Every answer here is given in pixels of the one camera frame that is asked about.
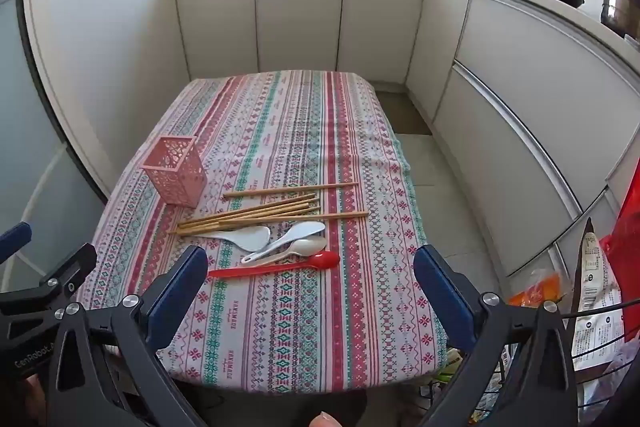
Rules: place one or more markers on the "white rice paddle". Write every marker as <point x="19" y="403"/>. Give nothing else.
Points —
<point x="247" y="238"/>

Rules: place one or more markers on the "white kitchen cabinets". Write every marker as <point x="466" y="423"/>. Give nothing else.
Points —
<point x="300" y="17"/>

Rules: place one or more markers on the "red plastic spoon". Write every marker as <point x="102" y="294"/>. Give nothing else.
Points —
<point x="320" y="259"/>

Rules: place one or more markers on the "stainless steel pot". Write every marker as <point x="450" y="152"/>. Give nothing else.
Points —
<point x="620" y="2"/>

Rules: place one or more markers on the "orange bag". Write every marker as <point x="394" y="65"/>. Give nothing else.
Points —
<point x="542" y="287"/>

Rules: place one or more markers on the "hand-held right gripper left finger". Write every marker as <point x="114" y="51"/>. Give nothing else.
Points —
<point x="177" y="289"/>

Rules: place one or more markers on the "beige plastic spoon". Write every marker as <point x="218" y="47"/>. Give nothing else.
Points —
<point x="307" y="248"/>

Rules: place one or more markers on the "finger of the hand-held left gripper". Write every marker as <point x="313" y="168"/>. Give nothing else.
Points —
<point x="15" y="239"/>
<point x="65" y="272"/>

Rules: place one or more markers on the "red plastic bag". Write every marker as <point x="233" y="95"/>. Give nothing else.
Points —
<point x="627" y="252"/>

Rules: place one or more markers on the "person's right hand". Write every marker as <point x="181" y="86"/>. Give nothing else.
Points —
<point x="325" y="420"/>

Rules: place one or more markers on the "pink perforated utensil holder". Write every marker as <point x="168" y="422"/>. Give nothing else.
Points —
<point x="175" y="177"/>

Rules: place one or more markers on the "white printed bag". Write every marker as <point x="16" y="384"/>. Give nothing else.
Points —
<point x="592" y="287"/>

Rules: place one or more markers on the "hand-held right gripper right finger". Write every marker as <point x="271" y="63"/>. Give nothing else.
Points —
<point x="442" y="292"/>

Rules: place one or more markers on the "pile of wooden chopsticks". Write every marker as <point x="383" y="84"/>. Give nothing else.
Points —
<point x="260" y="213"/>

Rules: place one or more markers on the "striped printed tablecloth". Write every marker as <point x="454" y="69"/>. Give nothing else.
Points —
<point x="300" y="132"/>

